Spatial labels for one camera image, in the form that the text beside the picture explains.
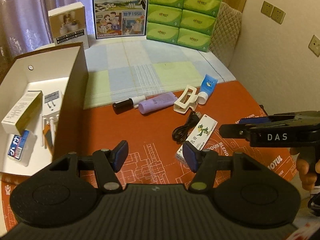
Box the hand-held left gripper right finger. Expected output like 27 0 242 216
182 141 269 193

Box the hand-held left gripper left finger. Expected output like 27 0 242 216
49 140 129 193

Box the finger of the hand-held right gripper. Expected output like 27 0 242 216
235 115 275 127
219 122 253 140

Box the white medicine box green figure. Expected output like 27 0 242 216
176 115 217 165

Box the black cable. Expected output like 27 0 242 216
172 110 202 144

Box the small black bottle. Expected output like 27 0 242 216
112 97 134 115

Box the blue hand cream tube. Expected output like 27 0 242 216
196 74 218 105

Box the white hair claw clip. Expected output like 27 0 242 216
173 85 200 114

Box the purple tube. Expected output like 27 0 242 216
138 92 178 115

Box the brown storage box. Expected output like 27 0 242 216
0 42 89 180

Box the orange utility knife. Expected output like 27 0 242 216
42 127 54 149

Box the white router with antennas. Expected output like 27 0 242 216
40 90 63 150

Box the clear plastic box blue label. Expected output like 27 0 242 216
7 129 38 167

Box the long gold box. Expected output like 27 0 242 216
1 90 43 135

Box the person's right hand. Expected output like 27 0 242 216
290 147 320 192

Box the red printed cardboard sheet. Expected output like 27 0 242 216
1 80 297 204

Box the beige quilted cover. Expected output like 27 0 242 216
209 1 243 67

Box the pale checked bed sheet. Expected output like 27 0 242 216
35 40 237 109

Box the stack of green tissue packs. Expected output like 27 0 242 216
146 0 223 53

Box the white photo product box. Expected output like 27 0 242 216
48 2 90 49

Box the blue illustrated milk carton box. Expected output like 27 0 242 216
92 0 150 40

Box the purple sheer curtain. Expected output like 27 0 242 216
0 0 94 63

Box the gold wall socket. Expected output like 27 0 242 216
272 6 286 24
261 0 274 18
308 35 320 57

